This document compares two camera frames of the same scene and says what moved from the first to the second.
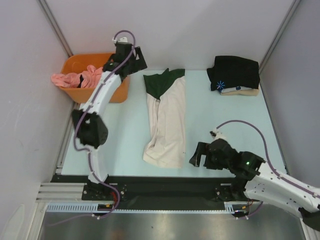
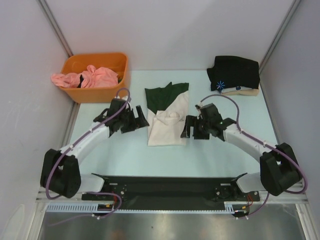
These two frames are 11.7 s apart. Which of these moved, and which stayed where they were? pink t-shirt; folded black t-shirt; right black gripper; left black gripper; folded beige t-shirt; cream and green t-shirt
Moved: cream and green t-shirt; right black gripper; left black gripper
Stayed: folded beige t-shirt; pink t-shirt; folded black t-shirt
